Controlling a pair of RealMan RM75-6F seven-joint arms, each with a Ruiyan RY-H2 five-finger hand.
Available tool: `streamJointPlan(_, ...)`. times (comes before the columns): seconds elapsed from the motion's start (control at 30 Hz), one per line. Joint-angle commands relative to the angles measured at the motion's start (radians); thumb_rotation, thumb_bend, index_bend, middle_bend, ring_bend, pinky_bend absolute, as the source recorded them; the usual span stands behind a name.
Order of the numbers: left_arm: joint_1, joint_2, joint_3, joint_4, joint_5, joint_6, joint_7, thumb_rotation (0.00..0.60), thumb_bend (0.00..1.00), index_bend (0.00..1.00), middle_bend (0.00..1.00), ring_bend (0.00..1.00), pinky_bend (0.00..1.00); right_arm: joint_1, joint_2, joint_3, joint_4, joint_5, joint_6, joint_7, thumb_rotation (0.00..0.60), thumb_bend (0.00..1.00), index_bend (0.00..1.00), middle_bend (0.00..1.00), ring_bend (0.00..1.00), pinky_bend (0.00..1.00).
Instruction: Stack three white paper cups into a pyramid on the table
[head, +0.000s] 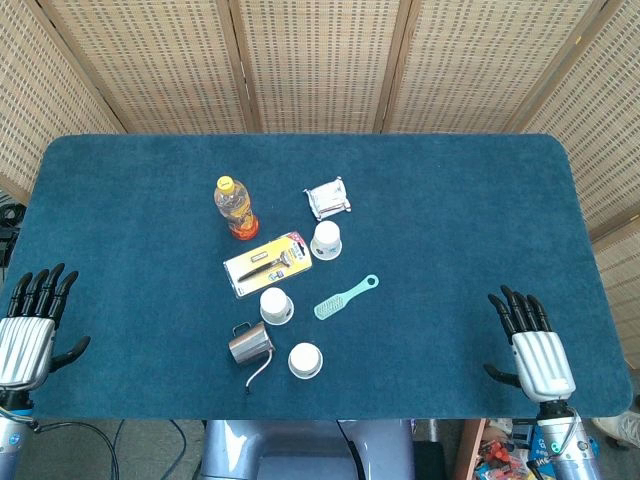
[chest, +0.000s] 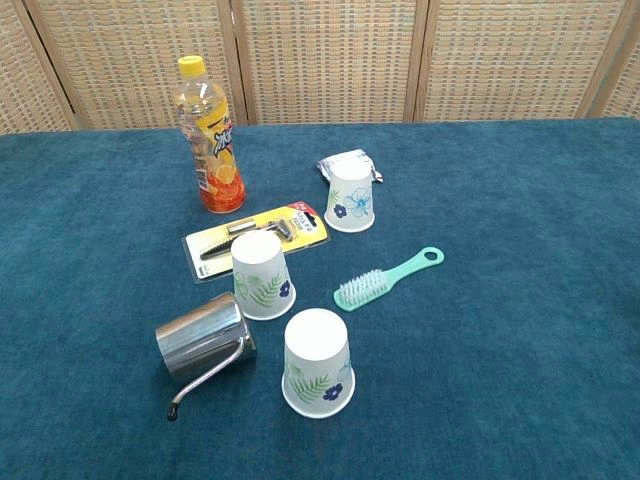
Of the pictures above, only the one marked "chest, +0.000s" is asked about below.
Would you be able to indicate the paper cup green fern print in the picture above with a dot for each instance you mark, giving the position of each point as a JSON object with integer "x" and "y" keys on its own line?
{"x": 317, "y": 350}
{"x": 260, "y": 270}

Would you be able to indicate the white foil packet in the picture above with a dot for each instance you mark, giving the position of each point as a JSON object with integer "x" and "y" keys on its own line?
{"x": 345, "y": 158}

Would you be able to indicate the woven wooden folding screen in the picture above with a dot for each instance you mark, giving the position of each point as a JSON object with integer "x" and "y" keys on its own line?
{"x": 325, "y": 60}

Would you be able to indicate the stainless steel milk pitcher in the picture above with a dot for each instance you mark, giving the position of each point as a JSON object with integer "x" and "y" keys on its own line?
{"x": 200, "y": 335}

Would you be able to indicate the iced tea bottle yellow cap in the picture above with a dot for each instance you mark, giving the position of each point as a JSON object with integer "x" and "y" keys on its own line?
{"x": 215, "y": 150}

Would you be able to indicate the razor in yellow blister pack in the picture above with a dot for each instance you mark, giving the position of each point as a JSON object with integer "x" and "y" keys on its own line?
{"x": 272, "y": 231}

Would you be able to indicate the paper cup large blue flower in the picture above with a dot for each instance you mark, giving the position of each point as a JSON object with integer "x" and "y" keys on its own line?
{"x": 350, "y": 195}

